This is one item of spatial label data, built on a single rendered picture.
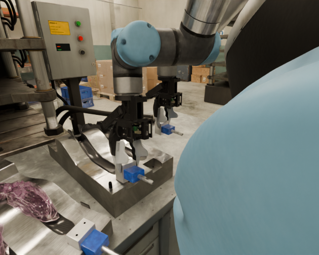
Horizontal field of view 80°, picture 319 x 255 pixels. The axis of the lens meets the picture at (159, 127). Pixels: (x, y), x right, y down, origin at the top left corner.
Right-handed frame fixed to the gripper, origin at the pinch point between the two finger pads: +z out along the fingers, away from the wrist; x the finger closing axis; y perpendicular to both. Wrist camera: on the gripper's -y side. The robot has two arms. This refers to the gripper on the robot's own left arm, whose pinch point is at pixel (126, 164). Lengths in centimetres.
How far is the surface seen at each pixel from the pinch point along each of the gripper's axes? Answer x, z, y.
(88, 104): 168, 14, -358
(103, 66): 230, -75, -388
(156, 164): 13.9, 4.6, -1.4
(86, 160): -2.9, 2.9, -19.4
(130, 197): 0.2, 10.4, 0.9
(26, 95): -6, -19, -73
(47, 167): -9.6, 9.6, -40.6
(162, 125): 27.0, -6.3, -10.2
